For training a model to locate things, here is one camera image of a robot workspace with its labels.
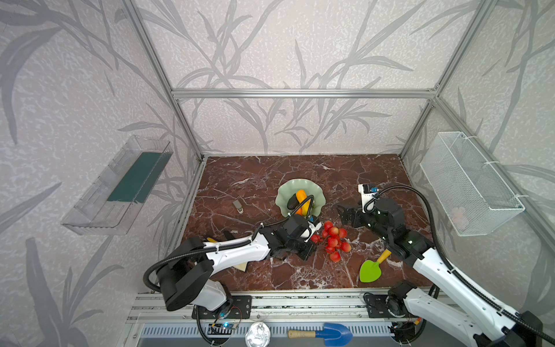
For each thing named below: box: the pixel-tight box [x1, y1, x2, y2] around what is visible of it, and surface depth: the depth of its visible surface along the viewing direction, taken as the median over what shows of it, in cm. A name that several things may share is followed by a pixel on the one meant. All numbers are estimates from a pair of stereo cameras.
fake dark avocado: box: [286, 193, 300, 210], surface depth 99 cm
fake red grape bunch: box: [310, 220, 352, 264], surface depth 85 cm
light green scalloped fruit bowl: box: [275, 178, 326, 217], surface depth 103 cm
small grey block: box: [232, 199, 244, 214], surface depth 100 cm
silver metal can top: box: [244, 321, 271, 347], surface depth 65 cm
